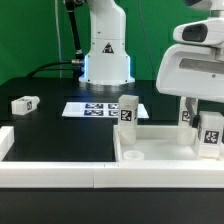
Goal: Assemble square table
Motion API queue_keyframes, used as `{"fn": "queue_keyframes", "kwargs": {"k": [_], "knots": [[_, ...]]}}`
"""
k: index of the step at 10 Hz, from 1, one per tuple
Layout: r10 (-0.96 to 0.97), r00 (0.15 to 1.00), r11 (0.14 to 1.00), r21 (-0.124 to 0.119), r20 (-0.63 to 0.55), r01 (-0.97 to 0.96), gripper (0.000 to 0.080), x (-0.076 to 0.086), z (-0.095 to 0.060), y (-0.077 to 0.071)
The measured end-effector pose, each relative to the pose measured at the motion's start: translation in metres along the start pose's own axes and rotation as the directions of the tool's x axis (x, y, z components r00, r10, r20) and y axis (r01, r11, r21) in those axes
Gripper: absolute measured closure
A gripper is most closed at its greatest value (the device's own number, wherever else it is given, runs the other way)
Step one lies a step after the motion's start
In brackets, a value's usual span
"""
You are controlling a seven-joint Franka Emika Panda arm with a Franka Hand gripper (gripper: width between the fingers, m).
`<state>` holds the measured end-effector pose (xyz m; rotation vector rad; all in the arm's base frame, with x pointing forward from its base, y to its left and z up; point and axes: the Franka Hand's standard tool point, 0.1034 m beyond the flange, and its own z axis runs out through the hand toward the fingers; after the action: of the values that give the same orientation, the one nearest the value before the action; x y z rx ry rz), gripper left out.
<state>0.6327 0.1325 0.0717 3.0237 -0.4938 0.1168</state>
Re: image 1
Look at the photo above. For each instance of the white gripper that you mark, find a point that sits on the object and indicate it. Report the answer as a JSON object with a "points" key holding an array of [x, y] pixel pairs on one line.
{"points": [[194, 72]]}

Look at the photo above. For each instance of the white square table top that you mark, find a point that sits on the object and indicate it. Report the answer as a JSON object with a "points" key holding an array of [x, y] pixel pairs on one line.
{"points": [[153, 142]]}

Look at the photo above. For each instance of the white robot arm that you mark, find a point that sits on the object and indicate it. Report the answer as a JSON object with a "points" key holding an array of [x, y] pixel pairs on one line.
{"points": [[107, 65]]}

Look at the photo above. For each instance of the white sheet with markers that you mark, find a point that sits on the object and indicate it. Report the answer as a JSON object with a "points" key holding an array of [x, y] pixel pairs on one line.
{"points": [[101, 110]]}

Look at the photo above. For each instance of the white U-shaped fence wall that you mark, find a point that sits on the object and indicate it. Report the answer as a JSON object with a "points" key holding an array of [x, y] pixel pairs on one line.
{"points": [[116, 174]]}

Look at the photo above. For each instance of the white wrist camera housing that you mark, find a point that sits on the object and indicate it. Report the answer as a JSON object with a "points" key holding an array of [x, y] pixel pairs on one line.
{"points": [[208, 32]]}

